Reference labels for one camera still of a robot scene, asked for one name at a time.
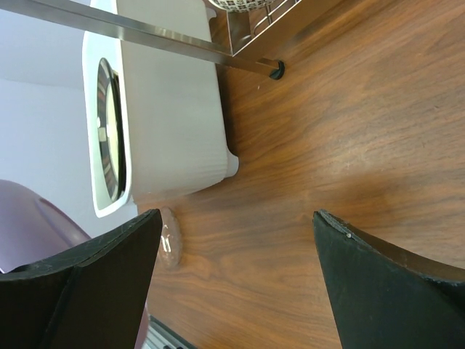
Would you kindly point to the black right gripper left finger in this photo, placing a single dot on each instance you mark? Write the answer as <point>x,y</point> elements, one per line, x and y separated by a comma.
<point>90,296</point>

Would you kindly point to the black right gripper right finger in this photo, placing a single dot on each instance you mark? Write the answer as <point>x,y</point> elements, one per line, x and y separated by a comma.
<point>384,296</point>

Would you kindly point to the clear glass plate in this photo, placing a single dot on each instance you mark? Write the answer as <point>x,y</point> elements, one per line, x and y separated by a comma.
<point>170,247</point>

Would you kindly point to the black gold striped plate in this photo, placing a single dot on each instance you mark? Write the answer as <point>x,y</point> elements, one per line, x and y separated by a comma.
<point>110,130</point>

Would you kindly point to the lavender plate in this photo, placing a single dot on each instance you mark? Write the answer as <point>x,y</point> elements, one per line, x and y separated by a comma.
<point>32,228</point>

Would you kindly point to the white plastic bin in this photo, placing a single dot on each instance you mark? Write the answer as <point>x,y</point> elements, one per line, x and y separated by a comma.
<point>174,131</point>

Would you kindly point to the metal dish rack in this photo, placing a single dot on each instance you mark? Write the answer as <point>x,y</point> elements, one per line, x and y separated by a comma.
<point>249,58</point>

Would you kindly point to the aluminium frame rail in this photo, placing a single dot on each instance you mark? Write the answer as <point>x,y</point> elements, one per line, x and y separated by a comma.
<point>160,336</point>

